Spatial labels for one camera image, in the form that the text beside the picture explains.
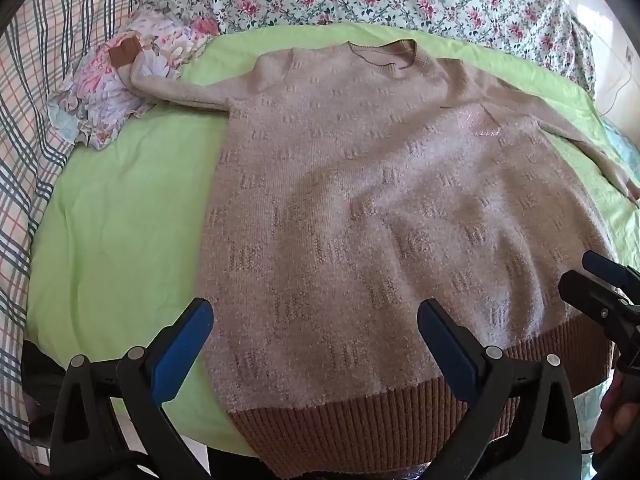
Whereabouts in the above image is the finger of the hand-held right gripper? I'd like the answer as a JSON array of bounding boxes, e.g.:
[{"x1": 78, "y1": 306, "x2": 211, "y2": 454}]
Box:
[
  {"x1": 558, "y1": 270, "x2": 640, "y2": 361},
  {"x1": 582, "y1": 250, "x2": 640, "y2": 306}
]

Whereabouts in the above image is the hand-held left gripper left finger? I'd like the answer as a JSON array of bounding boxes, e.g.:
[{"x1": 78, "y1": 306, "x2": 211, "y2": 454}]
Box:
[{"x1": 50, "y1": 298, "x2": 215, "y2": 480}]

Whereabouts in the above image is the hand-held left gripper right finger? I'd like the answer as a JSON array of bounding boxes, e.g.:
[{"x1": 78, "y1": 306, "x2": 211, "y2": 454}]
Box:
[{"x1": 417, "y1": 299, "x2": 584, "y2": 480}]

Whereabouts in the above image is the beige knit sweater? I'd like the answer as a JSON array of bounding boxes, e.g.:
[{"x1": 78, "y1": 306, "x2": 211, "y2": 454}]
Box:
[{"x1": 129, "y1": 40, "x2": 638, "y2": 478}]

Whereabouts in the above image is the person's right hand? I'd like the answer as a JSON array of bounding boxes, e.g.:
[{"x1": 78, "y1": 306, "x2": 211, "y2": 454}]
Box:
[{"x1": 590, "y1": 370, "x2": 640, "y2": 457}]

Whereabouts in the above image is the light blue patterned cloth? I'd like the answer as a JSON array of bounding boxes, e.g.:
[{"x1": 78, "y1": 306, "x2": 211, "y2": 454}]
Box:
[{"x1": 600, "y1": 119, "x2": 640, "y2": 188}]

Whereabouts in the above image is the light green bed sheet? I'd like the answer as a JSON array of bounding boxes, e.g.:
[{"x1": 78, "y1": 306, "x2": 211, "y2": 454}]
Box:
[{"x1": 25, "y1": 22, "x2": 640, "y2": 461}]

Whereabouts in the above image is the plaid blanket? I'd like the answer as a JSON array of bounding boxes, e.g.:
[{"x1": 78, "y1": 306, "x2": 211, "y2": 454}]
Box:
[{"x1": 0, "y1": 0, "x2": 167, "y2": 461}]

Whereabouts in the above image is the pastel floral ruffled cloth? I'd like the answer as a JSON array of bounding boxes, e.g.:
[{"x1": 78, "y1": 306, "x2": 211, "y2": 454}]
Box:
[{"x1": 47, "y1": 2, "x2": 219, "y2": 151}]

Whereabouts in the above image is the thin white cable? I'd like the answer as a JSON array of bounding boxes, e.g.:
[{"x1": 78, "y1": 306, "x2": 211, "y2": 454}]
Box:
[{"x1": 597, "y1": 66, "x2": 635, "y2": 117}]

